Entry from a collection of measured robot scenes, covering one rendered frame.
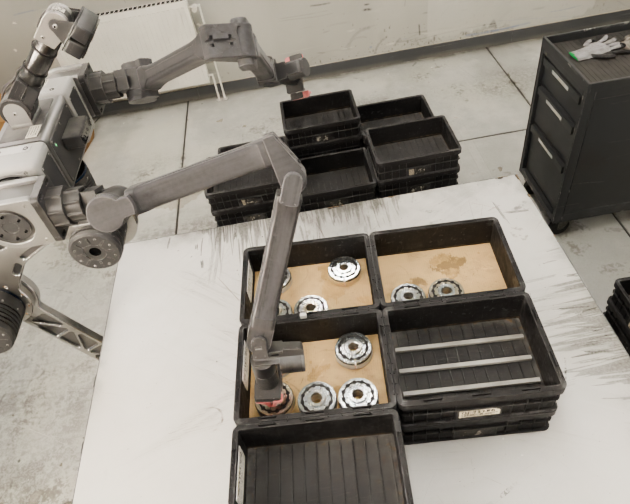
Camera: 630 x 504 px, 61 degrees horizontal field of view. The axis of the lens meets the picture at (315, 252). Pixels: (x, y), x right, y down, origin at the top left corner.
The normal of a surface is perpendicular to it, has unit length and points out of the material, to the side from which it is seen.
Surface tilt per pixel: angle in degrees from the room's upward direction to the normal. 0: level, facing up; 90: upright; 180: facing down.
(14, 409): 0
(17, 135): 0
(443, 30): 90
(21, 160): 0
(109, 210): 64
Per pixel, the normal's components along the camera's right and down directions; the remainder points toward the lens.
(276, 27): 0.11, 0.71
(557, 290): -0.13, -0.69
